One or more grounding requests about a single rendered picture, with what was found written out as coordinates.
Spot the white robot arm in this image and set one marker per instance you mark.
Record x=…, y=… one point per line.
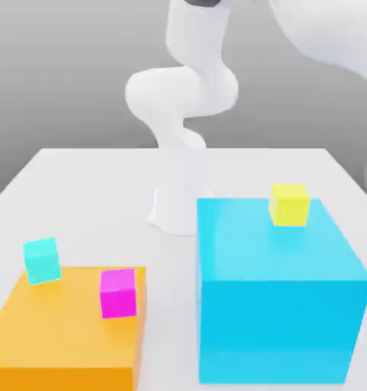
x=183, y=91

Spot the small yellow cube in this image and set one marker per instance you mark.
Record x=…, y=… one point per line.
x=289, y=204

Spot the small magenta cube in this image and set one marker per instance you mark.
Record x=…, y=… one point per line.
x=118, y=294

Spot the small cyan cube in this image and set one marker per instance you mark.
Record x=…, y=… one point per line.
x=42, y=261

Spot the large blue box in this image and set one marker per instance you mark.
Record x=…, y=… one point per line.
x=277, y=305

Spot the large orange box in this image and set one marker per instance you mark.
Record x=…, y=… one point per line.
x=64, y=330

